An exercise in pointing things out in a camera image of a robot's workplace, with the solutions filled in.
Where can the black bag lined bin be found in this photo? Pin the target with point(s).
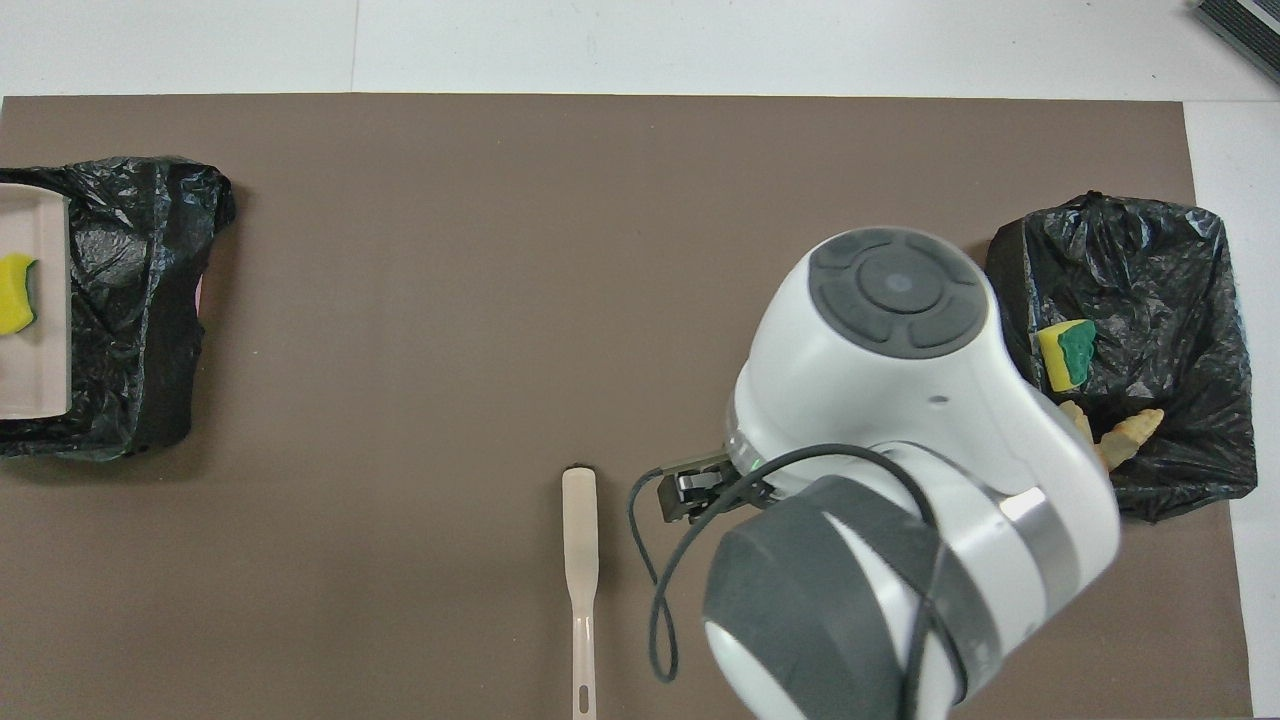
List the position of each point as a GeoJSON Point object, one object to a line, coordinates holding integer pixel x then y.
{"type": "Point", "coordinates": [130, 250]}
{"type": "Point", "coordinates": [1170, 270]}

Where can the orange striped croissant piece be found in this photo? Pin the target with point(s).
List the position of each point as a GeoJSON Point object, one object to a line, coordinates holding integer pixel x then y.
{"type": "Point", "coordinates": [1135, 435]}

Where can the brown table mat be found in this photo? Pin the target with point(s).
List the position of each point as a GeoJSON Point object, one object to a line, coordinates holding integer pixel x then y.
{"type": "Point", "coordinates": [500, 250]}

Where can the pale striped croissant piece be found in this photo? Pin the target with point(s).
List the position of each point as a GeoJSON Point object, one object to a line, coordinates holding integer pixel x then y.
{"type": "Point", "coordinates": [1080, 415]}

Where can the beige plastic dustpan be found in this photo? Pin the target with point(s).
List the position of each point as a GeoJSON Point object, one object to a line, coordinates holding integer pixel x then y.
{"type": "Point", "coordinates": [50, 300]}

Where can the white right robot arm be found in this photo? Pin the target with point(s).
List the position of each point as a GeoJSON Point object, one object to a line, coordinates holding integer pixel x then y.
{"type": "Point", "coordinates": [880, 420]}

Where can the notched yellow sponge scrap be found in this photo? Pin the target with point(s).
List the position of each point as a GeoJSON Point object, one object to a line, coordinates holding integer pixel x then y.
{"type": "Point", "coordinates": [15, 295]}

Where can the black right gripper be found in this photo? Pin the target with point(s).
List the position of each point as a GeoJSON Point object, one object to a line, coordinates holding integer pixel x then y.
{"type": "Point", "coordinates": [750, 485]}

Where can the beige brush with black bristles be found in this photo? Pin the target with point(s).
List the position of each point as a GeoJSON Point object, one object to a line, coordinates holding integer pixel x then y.
{"type": "Point", "coordinates": [580, 540]}

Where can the dark ribbed panel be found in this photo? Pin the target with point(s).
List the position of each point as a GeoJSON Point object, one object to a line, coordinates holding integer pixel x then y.
{"type": "Point", "coordinates": [1250, 25]}

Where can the yellow sponge with green back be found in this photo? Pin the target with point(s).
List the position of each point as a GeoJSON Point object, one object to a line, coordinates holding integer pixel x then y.
{"type": "Point", "coordinates": [1065, 355]}

